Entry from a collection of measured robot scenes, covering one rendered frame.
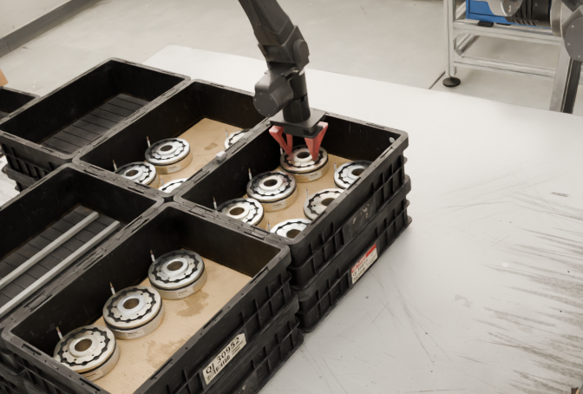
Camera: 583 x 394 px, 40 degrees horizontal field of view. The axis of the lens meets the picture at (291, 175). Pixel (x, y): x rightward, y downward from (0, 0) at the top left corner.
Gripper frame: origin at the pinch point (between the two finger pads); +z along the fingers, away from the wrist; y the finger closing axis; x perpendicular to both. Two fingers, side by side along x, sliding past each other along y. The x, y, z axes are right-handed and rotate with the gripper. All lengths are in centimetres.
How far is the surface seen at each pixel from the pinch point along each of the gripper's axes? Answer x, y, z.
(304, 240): -30.8, 18.4, -5.2
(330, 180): -2.3, 7.5, 4.0
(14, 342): -70, -12, -6
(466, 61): 184, -29, 74
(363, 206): -12.4, 20.3, 0.0
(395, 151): -0.7, 22.1, -5.6
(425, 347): -26.9, 38.2, 16.8
